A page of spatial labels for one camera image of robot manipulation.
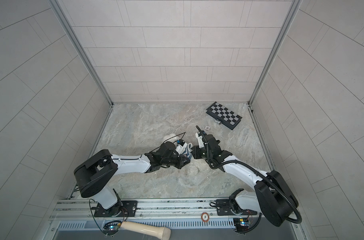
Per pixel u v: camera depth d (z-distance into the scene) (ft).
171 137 2.18
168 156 2.26
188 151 2.63
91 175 1.45
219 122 3.37
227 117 3.44
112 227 2.12
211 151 2.10
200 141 2.46
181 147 2.52
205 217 2.27
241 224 2.23
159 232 2.06
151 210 2.36
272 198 1.32
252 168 1.58
